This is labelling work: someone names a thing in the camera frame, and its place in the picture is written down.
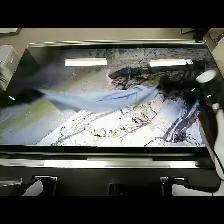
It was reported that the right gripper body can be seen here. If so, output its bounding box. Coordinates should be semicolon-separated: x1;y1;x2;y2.
158;75;184;95

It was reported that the silver frame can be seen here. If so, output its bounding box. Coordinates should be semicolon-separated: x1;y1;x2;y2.
0;151;224;196

